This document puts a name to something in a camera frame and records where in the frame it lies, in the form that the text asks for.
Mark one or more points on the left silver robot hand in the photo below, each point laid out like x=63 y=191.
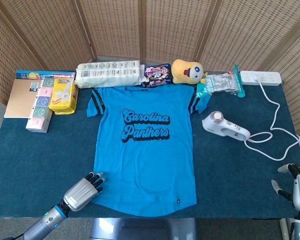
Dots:
x=80 y=195

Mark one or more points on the blue Carolina Panthers shirt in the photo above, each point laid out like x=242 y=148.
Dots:
x=145 y=162

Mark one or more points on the white handheld garment steamer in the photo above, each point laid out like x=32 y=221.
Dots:
x=212 y=125

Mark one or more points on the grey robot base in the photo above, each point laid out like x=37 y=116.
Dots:
x=142 y=230

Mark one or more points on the dark blue table cloth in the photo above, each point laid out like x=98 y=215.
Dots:
x=40 y=155

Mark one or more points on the pastel tissue box pack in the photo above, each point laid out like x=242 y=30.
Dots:
x=41 y=112

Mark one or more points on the yellow snack bag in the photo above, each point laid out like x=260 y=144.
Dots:
x=62 y=97

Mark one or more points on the brown notebook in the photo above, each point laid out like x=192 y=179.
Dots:
x=18 y=100

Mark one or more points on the white power strip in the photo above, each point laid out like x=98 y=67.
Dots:
x=270 y=78

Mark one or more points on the white tissue roll pack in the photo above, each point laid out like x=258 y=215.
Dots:
x=107 y=73

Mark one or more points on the blue box with fruit print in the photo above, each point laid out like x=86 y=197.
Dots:
x=40 y=74

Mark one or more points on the clear bag with teal edge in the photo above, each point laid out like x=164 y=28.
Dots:
x=225 y=83

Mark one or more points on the dark purple printed package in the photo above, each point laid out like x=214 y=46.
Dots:
x=156 y=75

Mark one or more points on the teal wet wipes pack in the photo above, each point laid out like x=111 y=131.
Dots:
x=203 y=88

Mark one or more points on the yellow plush toy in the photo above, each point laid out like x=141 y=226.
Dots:
x=185 y=72

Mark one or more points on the wicker folding screen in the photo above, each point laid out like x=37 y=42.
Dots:
x=115 y=25

